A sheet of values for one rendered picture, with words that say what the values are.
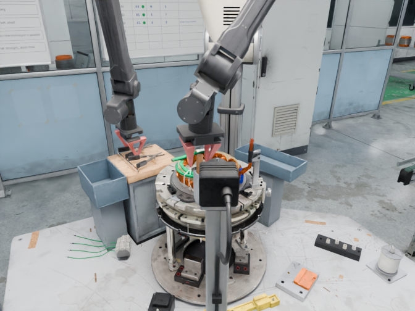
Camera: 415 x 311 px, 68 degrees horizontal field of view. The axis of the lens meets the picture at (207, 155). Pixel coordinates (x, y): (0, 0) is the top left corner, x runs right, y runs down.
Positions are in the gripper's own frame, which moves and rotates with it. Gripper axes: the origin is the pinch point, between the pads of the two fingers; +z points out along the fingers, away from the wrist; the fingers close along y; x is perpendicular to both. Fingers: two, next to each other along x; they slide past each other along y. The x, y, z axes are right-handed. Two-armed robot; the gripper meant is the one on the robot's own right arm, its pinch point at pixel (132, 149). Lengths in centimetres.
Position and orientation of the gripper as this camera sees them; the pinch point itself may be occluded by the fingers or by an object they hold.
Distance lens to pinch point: 115.8
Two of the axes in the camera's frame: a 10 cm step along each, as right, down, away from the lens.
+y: 5.9, 4.0, -7.0
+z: 0.1, 8.7, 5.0
